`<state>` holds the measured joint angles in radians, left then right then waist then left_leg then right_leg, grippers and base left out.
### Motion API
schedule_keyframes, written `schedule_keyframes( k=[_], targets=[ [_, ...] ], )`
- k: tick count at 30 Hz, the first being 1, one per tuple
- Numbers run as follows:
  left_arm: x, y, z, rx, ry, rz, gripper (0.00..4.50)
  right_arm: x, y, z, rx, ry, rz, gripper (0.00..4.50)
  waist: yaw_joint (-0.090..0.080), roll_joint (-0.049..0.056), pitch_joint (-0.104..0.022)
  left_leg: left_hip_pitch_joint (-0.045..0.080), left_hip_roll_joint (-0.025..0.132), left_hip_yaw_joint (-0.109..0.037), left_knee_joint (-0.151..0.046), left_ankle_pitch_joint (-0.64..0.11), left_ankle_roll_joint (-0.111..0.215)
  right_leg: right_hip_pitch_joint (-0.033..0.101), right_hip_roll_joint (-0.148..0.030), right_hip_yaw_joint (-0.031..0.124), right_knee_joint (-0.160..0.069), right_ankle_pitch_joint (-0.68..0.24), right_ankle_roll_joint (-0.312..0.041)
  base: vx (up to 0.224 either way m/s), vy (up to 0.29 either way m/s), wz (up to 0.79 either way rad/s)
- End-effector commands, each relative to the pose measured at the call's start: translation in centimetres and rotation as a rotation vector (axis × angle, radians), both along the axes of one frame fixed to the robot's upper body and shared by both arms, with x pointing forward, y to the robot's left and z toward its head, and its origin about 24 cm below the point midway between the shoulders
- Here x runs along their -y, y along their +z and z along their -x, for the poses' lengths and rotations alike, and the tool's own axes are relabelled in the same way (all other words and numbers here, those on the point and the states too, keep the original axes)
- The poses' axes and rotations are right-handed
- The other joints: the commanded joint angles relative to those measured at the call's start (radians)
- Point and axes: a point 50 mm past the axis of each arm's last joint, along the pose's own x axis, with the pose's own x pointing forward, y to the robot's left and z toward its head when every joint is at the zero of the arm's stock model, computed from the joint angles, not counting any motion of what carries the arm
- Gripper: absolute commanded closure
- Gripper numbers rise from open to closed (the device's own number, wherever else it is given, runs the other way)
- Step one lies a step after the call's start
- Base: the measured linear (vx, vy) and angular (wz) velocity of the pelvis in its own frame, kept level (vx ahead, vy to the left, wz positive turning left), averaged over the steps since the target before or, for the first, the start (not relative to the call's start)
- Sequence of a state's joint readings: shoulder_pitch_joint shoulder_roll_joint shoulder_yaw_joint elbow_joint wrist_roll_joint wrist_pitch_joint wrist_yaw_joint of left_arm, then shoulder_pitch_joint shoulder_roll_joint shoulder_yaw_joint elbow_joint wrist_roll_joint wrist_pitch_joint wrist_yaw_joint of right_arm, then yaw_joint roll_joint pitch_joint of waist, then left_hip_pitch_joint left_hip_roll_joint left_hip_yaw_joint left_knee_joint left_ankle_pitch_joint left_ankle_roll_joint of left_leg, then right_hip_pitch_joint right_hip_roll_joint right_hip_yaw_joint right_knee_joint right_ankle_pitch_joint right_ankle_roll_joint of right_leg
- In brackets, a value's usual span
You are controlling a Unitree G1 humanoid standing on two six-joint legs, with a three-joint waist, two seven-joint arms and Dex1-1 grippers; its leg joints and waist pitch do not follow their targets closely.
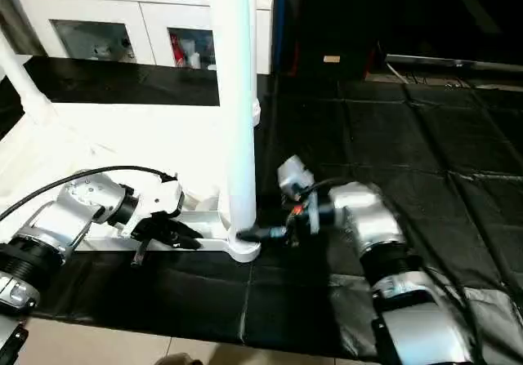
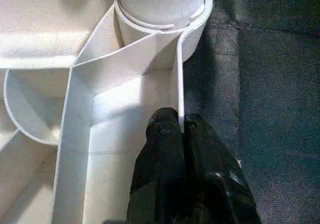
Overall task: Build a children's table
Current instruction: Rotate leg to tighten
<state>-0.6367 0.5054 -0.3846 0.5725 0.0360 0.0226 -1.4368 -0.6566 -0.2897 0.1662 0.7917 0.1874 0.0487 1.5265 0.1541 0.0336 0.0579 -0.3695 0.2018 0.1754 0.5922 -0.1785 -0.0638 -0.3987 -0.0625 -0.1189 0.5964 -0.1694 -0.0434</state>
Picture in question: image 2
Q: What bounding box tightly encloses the white plastic table top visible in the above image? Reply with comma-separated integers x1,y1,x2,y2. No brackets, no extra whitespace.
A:
0,0,215,224

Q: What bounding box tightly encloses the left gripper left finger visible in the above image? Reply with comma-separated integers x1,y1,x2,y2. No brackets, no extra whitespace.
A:
125,108,188,224

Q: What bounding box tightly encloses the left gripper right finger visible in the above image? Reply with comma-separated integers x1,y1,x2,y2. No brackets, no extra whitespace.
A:
181,114,262,224

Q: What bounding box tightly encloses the black work mat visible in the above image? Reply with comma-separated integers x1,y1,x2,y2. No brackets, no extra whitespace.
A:
179,0,320,224

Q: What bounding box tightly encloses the white plastic table leg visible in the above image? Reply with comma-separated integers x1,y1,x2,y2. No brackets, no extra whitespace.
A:
116,0,207,32

